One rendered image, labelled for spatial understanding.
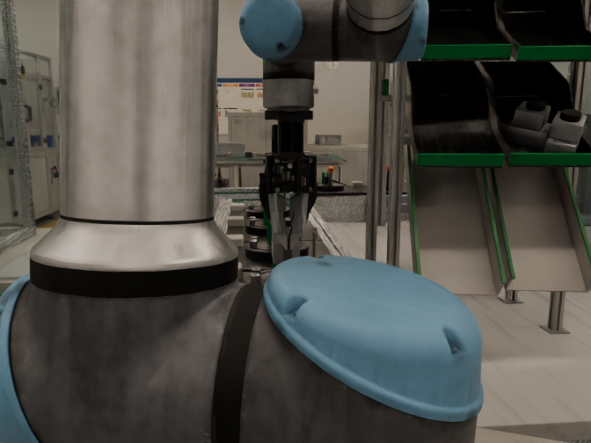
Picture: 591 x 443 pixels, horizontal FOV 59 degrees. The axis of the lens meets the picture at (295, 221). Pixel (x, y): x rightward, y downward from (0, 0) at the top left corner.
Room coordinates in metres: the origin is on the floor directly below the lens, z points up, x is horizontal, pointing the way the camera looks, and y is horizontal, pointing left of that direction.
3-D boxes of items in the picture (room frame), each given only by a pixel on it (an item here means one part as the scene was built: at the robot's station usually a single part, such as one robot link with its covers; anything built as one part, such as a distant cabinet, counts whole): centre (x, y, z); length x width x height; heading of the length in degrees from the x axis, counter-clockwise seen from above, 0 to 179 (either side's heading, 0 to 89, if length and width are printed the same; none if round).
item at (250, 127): (8.68, -0.16, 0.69); 2.42 x 1.03 x 1.38; 92
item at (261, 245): (1.12, 0.04, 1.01); 0.24 x 0.24 x 0.13; 5
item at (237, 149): (6.39, 0.82, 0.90); 0.40 x 0.31 x 0.17; 92
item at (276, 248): (0.88, 0.02, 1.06); 0.08 x 0.04 x 0.07; 5
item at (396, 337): (0.27, -0.03, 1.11); 0.13 x 0.12 x 0.14; 81
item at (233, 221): (1.36, 0.06, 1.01); 0.24 x 0.24 x 0.13; 5
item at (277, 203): (0.78, 0.02, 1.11); 0.06 x 0.03 x 0.09; 5
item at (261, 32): (0.68, 0.01, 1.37); 0.11 x 0.11 x 0.08; 81
